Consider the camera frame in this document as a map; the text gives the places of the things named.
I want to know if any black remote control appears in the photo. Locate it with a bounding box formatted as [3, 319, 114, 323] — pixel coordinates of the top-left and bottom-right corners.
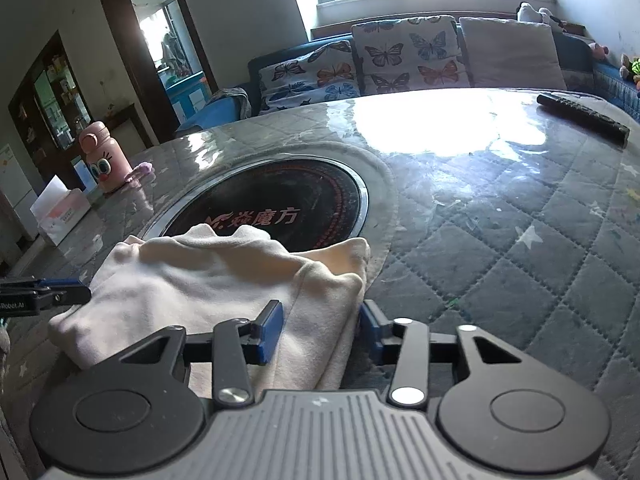
[537, 92, 630, 146]

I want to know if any right butterfly cushion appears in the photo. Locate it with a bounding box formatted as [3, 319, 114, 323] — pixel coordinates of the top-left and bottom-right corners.
[352, 15, 471, 96]

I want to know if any white plush toy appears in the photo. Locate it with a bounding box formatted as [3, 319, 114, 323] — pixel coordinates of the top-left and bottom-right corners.
[516, 1, 558, 26]

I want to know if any left butterfly cushion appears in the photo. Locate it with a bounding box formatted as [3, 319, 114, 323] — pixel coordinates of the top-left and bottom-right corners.
[258, 39, 360, 115]

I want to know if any pink cartoon water bottle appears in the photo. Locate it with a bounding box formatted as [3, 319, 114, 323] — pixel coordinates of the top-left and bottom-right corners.
[78, 122, 132, 194]

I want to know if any cream sweatshirt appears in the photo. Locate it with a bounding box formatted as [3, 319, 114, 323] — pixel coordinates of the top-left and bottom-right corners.
[49, 223, 370, 392]

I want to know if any colourful plush toy pile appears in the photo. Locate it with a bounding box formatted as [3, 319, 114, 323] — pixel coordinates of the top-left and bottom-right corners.
[618, 53, 640, 89]

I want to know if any white refrigerator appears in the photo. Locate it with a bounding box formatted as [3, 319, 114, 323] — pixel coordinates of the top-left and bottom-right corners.
[0, 144, 38, 240]

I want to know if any grey blanket on sofa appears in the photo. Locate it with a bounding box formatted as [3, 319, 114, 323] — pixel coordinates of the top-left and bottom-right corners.
[205, 87, 253, 124]

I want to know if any blue sofa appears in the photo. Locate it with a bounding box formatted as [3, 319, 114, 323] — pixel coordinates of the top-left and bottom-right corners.
[176, 15, 639, 136]

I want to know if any butterfly cushion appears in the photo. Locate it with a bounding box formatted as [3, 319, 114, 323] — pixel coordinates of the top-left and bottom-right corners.
[258, 39, 360, 115]
[352, 15, 471, 96]

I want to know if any dark wooden display cabinet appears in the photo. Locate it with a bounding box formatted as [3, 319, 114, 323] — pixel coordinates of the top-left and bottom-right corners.
[6, 29, 137, 196]

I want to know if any plain grey cushion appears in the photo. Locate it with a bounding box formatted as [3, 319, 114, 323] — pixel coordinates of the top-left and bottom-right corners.
[459, 18, 566, 90]

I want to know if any black induction cooktop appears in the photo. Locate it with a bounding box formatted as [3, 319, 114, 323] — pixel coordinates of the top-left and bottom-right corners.
[141, 155, 369, 252]

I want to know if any white pink tissue box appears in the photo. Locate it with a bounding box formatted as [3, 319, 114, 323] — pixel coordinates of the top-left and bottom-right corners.
[30, 176, 90, 246]

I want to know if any blue cabinet in doorway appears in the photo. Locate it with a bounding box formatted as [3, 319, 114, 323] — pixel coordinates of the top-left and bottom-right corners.
[165, 72, 210, 124]

